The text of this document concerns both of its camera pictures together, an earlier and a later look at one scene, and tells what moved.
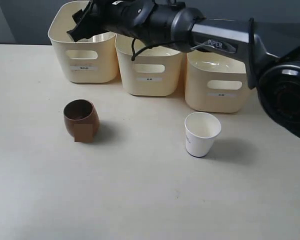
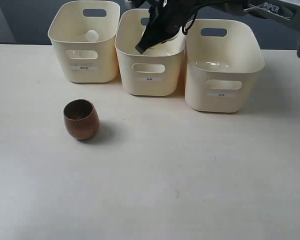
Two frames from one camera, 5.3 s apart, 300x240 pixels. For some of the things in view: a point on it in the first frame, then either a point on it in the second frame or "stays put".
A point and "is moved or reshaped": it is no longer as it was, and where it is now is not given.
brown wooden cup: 81,120 stays put
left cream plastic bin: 94,60 stays put
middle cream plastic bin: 154,71 stays put
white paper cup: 201,129 is moved or reshaped
